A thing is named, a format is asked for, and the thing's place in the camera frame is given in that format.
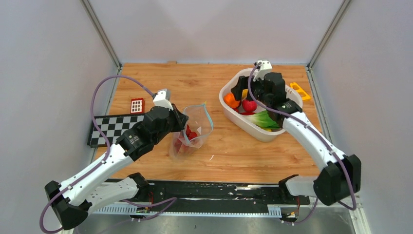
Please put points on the green toy bok choy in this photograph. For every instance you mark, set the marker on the green toy bok choy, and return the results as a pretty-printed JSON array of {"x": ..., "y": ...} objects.
[{"x": 263, "y": 120}]

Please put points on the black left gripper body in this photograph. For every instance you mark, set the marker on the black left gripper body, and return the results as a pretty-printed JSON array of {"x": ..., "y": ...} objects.
[{"x": 174, "y": 125}]

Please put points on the white plastic basket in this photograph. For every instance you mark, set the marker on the white plastic basket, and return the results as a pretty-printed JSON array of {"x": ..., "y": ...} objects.
[{"x": 240, "y": 120}]

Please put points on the orange toy pumpkin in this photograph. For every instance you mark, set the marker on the orange toy pumpkin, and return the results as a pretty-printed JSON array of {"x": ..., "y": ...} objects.
[{"x": 230, "y": 101}]

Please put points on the yellow toy frame block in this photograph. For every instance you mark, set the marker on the yellow toy frame block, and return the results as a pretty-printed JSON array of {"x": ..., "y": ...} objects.
[{"x": 304, "y": 95}]

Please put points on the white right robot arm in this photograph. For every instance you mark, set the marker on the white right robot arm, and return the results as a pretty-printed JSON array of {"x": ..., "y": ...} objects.
[{"x": 340, "y": 174}]

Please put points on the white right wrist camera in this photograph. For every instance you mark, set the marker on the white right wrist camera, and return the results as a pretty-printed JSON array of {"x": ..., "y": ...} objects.
[{"x": 262, "y": 68}]

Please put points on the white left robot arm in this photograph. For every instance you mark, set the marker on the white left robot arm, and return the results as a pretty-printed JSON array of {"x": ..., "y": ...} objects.
[{"x": 77, "y": 197}]

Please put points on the yellow toy mango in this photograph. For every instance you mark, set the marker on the yellow toy mango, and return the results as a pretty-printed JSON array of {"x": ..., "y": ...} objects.
[{"x": 244, "y": 94}]

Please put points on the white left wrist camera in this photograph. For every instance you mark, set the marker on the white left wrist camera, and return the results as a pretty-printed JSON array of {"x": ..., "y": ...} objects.
[{"x": 162, "y": 99}]

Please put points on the red toy apple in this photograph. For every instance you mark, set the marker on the red toy apple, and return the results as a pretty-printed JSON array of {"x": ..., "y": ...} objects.
[{"x": 249, "y": 106}]

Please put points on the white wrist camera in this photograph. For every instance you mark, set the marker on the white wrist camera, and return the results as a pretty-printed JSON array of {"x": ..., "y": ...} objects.
[
  {"x": 162, "y": 99},
  {"x": 262, "y": 68}
]

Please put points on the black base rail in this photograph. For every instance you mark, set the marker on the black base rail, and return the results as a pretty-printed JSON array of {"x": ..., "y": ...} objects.
[{"x": 215, "y": 198}]

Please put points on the red toy window block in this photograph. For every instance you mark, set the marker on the red toy window block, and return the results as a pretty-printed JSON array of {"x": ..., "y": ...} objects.
[{"x": 137, "y": 106}]

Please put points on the black white checkerboard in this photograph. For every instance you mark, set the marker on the black white checkerboard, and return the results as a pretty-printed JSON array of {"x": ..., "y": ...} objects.
[{"x": 113, "y": 126}]

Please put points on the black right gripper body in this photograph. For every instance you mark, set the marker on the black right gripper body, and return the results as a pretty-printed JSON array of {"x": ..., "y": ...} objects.
[{"x": 256, "y": 87}]

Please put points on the red toy grape bunch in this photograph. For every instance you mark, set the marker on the red toy grape bunch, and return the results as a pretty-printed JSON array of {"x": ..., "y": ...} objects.
[{"x": 183, "y": 143}]

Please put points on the clear zip top bag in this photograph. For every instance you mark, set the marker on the clear zip top bag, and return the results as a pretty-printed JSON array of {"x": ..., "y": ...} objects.
[{"x": 199, "y": 121}]

